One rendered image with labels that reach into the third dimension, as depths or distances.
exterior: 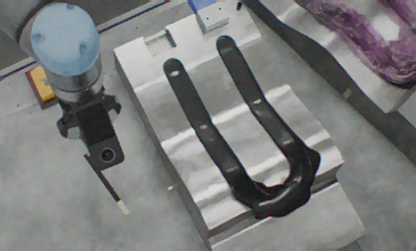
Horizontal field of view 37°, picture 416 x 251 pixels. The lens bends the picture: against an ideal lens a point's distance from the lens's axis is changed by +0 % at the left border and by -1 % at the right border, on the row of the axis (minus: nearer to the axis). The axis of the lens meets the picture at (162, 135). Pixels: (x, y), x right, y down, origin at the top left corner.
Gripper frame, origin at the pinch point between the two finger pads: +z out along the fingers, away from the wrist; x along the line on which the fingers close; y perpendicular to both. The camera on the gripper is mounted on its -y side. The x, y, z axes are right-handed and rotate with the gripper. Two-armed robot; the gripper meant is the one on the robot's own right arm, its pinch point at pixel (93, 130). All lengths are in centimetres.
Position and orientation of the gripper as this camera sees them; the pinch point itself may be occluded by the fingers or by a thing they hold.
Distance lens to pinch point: 105.2
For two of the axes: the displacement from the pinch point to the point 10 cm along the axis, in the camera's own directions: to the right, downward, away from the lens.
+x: -9.0, 4.2, -1.5
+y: -4.4, -8.7, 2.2
